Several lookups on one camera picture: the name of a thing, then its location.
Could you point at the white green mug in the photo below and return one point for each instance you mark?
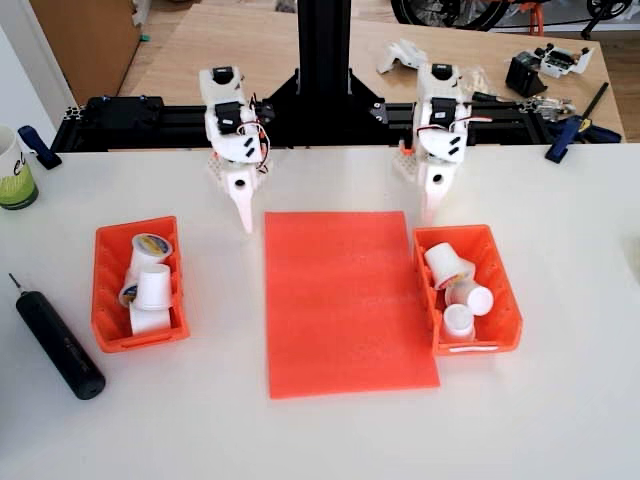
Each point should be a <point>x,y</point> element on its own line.
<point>15,190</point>

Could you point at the black printed part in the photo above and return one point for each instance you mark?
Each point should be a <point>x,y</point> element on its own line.
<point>525,77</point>

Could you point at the black electric screwdriver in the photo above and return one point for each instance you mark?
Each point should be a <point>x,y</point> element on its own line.
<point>60,345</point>

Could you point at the black plastic mounting block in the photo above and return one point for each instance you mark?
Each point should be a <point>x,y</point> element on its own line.
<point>125,112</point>

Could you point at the blue bar clamp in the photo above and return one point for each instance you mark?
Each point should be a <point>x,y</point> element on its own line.
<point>37,147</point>
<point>565,137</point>

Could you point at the white device with circuit board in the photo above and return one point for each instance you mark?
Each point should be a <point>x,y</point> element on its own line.
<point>560,62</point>

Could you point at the orange foam mat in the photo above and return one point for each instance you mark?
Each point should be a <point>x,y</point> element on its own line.
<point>345,310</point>

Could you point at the blue lid white coffee pod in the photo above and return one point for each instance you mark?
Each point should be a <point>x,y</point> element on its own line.
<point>150,247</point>
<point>155,290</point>
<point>129,292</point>
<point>150,322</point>

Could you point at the clear bag of screws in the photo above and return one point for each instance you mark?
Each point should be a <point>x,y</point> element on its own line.
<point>477,80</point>

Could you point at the black aluminium frame rail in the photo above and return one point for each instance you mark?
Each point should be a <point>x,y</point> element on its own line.
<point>185,125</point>

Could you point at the black bicycle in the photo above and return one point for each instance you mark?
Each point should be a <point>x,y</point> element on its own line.
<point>406,15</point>

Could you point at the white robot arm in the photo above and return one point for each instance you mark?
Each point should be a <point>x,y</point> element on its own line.
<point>440,100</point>
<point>220,100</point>

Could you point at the orange bin with white label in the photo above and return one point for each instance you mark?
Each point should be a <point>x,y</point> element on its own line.
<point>500,310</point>

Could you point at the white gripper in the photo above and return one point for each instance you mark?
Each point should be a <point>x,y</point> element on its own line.
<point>437,183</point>
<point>239,187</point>

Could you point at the small green object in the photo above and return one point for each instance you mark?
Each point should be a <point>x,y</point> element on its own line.
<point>145,39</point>

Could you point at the black aluminium frame post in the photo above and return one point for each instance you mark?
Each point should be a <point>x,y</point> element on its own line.
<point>324,40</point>

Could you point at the white crumpled sheet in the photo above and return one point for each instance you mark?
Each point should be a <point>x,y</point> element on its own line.
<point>140,12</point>

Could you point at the orange metal post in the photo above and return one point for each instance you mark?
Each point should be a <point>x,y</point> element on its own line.
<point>538,17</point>

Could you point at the wooden table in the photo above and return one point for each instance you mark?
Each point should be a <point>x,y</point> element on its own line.
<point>167,75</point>

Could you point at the white printed robot part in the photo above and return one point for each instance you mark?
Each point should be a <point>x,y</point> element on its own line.
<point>395,57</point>

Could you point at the metal clamp tool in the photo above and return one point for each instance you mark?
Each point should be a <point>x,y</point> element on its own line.
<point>550,107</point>

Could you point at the orange plastic bin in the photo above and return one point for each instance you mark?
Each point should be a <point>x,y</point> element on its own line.
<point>105,300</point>

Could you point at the brown wooden cabinet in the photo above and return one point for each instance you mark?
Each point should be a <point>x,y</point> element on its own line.
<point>85,45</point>

